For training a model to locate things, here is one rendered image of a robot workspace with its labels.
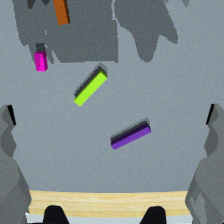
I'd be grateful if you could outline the orange rod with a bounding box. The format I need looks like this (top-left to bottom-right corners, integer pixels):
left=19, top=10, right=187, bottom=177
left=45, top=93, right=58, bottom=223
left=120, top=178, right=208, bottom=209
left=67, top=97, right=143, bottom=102
left=53, top=0, right=70, bottom=25

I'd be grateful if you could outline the lime green rod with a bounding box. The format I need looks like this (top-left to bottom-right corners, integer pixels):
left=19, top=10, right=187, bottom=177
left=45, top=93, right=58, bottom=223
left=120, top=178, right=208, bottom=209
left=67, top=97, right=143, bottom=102
left=74, top=70, right=107, bottom=106

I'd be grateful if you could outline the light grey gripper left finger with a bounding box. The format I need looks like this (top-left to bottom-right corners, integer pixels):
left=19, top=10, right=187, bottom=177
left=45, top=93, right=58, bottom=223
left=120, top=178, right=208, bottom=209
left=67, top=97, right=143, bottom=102
left=0, top=105, right=32, bottom=224

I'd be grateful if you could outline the purple rod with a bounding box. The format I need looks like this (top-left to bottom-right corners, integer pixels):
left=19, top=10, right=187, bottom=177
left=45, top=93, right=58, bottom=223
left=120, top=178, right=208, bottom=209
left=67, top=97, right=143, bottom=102
left=111, top=123, right=151, bottom=150

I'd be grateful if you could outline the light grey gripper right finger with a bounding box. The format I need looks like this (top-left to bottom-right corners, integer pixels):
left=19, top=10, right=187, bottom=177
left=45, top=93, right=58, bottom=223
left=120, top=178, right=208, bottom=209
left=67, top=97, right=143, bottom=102
left=185, top=104, right=224, bottom=224

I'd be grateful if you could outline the magenta rod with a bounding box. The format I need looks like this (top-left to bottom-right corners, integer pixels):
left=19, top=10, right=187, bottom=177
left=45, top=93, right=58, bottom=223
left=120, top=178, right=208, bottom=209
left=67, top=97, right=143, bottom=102
left=34, top=51, right=48, bottom=71

